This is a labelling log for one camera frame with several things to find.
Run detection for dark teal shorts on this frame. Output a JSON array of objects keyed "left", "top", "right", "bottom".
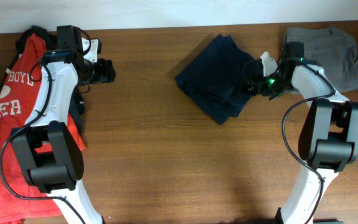
[{"left": 175, "top": 34, "right": 262, "bottom": 124}]

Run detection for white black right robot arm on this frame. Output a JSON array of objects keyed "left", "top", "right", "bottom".
[{"left": 246, "top": 42, "right": 358, "bottom": 224}]

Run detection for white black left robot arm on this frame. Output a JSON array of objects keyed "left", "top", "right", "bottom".
[{"left": 5, "top": 25, "right": 116, "bottom": 223}]

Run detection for black garment with white trim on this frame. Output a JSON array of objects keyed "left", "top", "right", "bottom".
[{"left": 0, "top": 26, "right": 85, "bottom": 132}]

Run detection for folded grey garment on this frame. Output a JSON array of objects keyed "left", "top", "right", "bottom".
[{"left": 284, "top": 27, "right": 358, "bottom": 93}]

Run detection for red printed t-shirt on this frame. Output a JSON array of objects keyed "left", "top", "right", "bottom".
[{"left": 0, "top": 32, "right": 86, "bottom": 224}]

